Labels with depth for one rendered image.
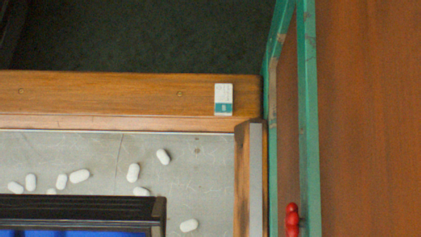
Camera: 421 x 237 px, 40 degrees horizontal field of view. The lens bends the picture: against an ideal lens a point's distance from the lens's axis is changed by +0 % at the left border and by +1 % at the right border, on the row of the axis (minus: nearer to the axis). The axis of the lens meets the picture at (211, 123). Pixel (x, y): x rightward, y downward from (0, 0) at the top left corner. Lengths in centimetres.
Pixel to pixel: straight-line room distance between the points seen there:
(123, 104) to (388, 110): 83
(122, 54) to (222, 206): 101
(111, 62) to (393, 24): 169
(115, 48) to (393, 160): 172
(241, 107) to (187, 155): 14
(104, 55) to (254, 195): 114
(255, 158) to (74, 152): 37
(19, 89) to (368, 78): 88
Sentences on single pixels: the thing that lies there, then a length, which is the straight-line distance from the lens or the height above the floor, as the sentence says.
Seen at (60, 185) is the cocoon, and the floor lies 76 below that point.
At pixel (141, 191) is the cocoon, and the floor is 76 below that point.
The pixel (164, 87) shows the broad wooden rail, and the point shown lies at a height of 76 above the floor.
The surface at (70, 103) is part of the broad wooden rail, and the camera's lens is 117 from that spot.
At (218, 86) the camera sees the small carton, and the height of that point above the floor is 79.
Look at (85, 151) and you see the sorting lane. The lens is 117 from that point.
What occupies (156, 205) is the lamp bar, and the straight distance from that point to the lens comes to 78.
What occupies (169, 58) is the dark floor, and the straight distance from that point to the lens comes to 200.
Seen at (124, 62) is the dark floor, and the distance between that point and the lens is 201.
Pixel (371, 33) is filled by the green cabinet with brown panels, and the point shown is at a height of 148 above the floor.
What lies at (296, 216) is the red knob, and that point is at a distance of 60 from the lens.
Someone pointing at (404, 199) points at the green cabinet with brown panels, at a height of 152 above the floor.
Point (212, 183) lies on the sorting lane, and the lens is 113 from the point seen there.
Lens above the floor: 185
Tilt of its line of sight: 75 degrees down
